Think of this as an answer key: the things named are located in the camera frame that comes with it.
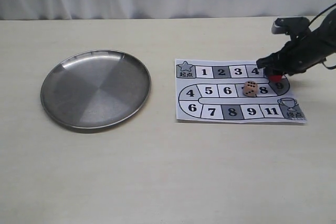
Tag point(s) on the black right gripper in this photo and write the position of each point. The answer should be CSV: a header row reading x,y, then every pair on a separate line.
x,y
296,58

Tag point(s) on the red cylinder game piece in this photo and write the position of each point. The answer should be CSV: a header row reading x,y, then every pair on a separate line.
x,y
275,78

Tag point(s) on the wooden die black pips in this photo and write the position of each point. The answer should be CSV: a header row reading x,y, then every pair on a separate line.
x,y
250,89

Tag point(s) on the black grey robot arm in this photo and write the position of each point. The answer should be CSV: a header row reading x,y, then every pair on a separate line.
x,y
328,24

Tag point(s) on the printed paper game board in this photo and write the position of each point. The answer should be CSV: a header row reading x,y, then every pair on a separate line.
x,y
212,91

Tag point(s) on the round stainless steel plate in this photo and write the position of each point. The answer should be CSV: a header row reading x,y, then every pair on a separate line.
x,y
95,90

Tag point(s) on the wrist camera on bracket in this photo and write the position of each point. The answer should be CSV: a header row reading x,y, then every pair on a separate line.
x,y
295,27

